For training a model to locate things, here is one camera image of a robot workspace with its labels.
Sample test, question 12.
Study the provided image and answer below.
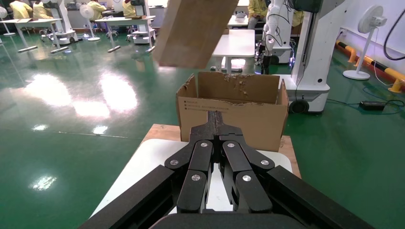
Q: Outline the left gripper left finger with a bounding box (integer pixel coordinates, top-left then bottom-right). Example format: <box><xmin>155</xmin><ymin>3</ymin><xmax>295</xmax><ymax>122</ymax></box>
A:
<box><xmin>164</xmin><ymin>110</ymin><xmax>217</xmax><ymax>214</ymax></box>

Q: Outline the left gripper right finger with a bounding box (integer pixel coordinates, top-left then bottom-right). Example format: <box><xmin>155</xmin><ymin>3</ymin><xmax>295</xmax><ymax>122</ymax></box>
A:
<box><xmin>215</xmin><ymin>110</ymin><xmax>279</xmax><ymax>213</ymax></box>

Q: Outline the brown cardboard flap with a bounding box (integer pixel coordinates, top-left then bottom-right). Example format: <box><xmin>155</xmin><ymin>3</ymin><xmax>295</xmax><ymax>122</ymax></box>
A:
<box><xmin>152</xmin><ymin>0</ymin><xmax>240</xmax><ymax>70</ymax></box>

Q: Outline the big open cardboard box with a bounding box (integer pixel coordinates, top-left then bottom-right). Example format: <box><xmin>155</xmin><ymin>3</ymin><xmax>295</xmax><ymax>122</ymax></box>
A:
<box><xmin>176</xmin><ymin>71</ymin><xmax>289</xmax><ymax>153</ymax></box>

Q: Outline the plywood board platform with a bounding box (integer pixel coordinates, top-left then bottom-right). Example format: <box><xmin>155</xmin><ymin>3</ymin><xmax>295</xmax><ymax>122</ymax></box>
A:
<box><xmin>140</xmin><ymin>123</ymin><xmax>302</xmax><ymax>179</ymax></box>

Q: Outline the white wheeled column robot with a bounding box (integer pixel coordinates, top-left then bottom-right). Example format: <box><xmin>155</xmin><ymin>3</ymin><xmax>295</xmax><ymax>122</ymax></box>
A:
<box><xmin>275</xmin><ymin>0</ymin><xmax>347</xmax><ymax>115</ymax></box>

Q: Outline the white square table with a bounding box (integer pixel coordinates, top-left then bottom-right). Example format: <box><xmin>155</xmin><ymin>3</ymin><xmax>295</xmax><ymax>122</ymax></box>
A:
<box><xmin>211</xmin><ymin>29</ymin><xmax>256</xmax><ymax>74</ymax></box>

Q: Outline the black power adapter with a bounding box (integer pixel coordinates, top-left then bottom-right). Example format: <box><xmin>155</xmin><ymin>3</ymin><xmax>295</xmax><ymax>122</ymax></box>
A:
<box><xmin>359</xmin><ymin>100</ymin><xmax>386</xmax><ymax>112</ymax></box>

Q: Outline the long white table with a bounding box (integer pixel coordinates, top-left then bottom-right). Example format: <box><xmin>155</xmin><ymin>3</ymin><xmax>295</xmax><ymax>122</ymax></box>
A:
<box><xmin>94</xmin><ymin>15</ymin><xmax>157</xmax><ymax>54</ymax></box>
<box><xmin>0</xmin><ymin>18</ymin><xmax>69</xmax><ymax>54</ymax></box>

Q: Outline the person in yellow jacket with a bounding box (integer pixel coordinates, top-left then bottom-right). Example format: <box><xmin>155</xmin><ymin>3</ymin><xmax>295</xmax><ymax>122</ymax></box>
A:
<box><xmin>86</xmin><ymin>0</ymin><xmax>107</xmax><ymax>21</ymax></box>
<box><xmin>122</xmin><ymin>0</ymin><xmax>137</xmax><ymax>17</ymax></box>
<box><xmin>247</xmin><ymin>0</ymin><xmax>270</xmax><ymax>31</ymax></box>
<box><xmin>9</xmin><ymin>0</ymin><xmax>34</xmax><ymax>20</ymax></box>
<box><xmin>32</xmin><ymin>0</ymin><xmax>55</xmax><ymax>20</ymax></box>

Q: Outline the yellow black floor barrier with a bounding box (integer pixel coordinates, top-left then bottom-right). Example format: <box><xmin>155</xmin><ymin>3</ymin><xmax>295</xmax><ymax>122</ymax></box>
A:
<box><xmin>335</xmin><ymin>39</ymin><xmax>405</xmax><ymax>94</ymax></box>

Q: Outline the white standing fan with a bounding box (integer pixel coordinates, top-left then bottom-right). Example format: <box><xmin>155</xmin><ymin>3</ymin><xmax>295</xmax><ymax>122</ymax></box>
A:
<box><xmin>79</xmin><ymin>4</ymin><xmax>102</xmax><ymax>42</ymax></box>
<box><xmin>342</xmin><ymin>4</ymin><xmax>389</xmax><ymax>81</ymax></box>
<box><xmin>0</xmin><ymin>6</ymin><xmax>16</xmax><ymax>37</ymax></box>

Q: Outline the white robot with cabled arm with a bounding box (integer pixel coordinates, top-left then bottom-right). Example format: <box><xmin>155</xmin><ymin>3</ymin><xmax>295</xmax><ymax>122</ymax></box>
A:
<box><xmin>256</xmin><ymin>0</ymin><xmax>296</xmax><ymax>75</ymax></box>

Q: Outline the black floor cable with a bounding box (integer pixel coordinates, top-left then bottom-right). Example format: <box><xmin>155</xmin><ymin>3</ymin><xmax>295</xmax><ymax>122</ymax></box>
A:
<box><xmin>326</xmin><ymin>86</ymin><xmax>405</xmax><ymax>115</ymax></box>

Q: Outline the black wall cable loop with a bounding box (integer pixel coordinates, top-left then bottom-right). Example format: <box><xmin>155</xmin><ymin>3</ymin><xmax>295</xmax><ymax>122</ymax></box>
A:
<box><xmin>383</xmin><ymin>7</ymin><xmax>405</xmax><ymax>62</ymax></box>

